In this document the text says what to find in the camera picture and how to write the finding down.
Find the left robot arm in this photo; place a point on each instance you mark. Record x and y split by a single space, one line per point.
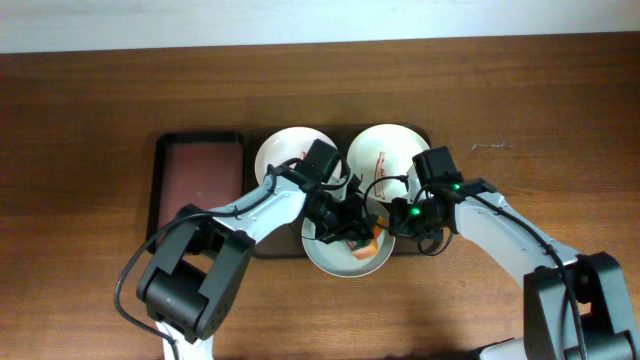
201 256

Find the white plate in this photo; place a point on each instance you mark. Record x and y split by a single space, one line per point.
336 258

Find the cream plate with red sauce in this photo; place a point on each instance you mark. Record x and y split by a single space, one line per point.
383 150

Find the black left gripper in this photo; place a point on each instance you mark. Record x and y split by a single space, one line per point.
352 222

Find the large brown tray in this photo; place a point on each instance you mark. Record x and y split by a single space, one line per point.
286 241

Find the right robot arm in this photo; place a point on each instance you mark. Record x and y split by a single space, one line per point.
575 306

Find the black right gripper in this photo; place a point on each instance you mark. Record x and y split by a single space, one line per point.
400 206

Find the green orange sponge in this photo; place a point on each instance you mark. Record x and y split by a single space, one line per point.
364 249

